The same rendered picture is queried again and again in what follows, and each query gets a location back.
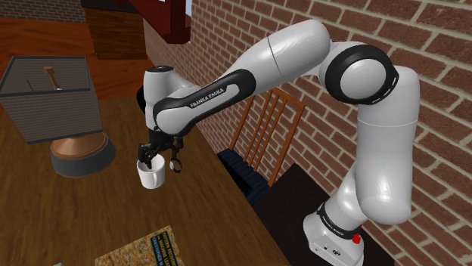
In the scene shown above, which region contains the white mug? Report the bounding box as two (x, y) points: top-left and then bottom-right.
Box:
(136, 153), (166, 190)

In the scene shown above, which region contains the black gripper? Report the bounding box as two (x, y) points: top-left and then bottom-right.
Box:
(138, 128), (185, 175)

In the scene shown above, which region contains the wooden chair with blue seat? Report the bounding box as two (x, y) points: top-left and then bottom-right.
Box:
(216, 87), (307, 207)

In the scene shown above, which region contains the grey shade copper table lamp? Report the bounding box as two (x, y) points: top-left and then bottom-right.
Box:
(0, 55), (117, 179)

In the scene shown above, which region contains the tan book with green label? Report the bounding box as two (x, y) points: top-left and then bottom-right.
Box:
(93, 224), (185, 266)

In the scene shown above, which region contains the black robot stand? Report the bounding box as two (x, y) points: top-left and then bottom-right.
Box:
(252, 163), (396, 266)

